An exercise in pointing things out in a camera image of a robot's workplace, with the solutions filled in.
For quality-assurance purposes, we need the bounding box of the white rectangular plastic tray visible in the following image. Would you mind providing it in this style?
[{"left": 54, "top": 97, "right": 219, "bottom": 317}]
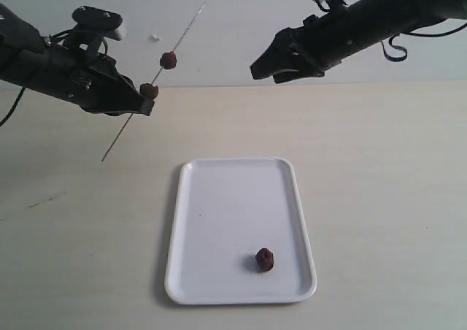
[{"left": 165, "top": 158, "right": 317, "bottom": 305}]

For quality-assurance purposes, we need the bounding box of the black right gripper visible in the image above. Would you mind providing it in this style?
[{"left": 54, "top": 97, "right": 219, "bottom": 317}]
[{"left": 250, "top": 15, "right": 343, "bottom": 84}]

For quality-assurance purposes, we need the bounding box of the thin metal skewer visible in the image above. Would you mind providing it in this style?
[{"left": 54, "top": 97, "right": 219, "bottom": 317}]
[{"left": 101, "top": 1, "right": 207, "bottom": 162}]

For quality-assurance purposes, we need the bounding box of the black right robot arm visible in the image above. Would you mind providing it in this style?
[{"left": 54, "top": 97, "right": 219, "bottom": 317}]
[{"left": 250, "top": 0, "right": 466, "bottom": 84}]

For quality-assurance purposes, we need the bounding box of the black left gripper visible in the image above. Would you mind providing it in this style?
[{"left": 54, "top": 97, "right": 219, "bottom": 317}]
[{"left": 39, "top": 34, "right": 155, "bottom": 116}]

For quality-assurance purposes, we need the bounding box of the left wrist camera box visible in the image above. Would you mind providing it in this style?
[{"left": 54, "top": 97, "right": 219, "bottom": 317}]
[{"left": 72, "top": 6, "right": 126, "bottom": 41}]

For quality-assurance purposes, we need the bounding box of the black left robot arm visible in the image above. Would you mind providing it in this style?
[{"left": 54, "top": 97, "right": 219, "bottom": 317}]
[{"left": 1, "top": 6, "right": 154, "bottom": 116}]

